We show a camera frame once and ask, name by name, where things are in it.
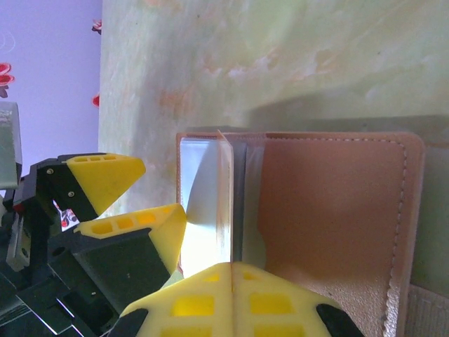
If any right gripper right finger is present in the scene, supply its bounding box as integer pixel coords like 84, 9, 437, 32
233, 261, 366, 337

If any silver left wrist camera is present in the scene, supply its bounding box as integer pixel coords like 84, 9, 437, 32
0, 100, 22, 192

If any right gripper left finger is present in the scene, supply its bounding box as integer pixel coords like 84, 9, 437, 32
111, 262, 235, 337

